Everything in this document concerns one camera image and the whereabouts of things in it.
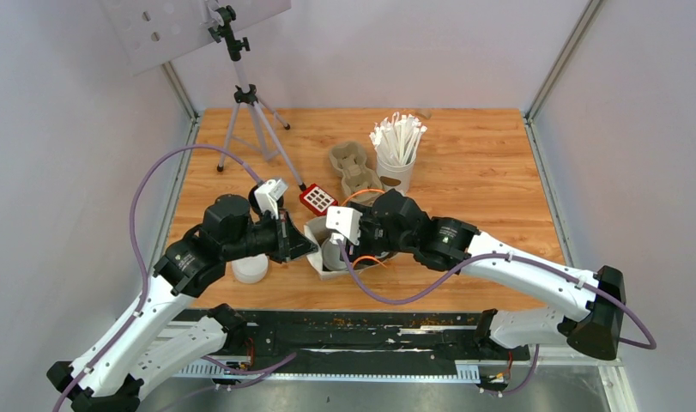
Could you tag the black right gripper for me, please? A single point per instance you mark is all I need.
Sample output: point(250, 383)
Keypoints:
point(361, 251)

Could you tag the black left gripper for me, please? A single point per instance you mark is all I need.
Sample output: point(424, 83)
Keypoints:
point(291, 243)

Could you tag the paper bag with orange handles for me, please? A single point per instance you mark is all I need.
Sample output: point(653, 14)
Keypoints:
point(316, 230)

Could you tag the lidded coffee cup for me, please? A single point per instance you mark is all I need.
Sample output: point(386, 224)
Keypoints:
point(332, 257)

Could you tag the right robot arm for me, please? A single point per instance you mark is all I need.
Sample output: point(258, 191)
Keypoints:
point(583, 307)

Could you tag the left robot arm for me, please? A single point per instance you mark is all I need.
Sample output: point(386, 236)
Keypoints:
point(122, 368)

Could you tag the dark cup of coffee beans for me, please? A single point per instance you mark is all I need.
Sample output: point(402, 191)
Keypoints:
point(252, 199)

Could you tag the red white block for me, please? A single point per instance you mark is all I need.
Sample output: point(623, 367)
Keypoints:
point(317, 200)

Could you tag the brown pulp cup carrier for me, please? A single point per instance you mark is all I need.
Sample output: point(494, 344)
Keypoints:
point(349, 162)

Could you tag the bundle of white wrapped straws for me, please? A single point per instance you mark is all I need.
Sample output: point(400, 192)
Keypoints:
point(396, 139)

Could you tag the silver tripod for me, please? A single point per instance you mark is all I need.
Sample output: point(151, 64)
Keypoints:
point(246, 95)

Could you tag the grey perforated board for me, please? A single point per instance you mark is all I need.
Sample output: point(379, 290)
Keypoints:
point(154, 32)

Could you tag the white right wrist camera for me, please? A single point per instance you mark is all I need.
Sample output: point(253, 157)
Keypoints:
point(343, 224)

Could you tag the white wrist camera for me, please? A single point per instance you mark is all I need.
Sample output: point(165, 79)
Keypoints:
point(268, 195)
point(343, 224)

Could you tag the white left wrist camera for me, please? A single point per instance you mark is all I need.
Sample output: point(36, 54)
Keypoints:
point(268, 195)

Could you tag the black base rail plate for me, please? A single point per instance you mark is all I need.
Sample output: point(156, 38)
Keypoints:
point(366, 343)

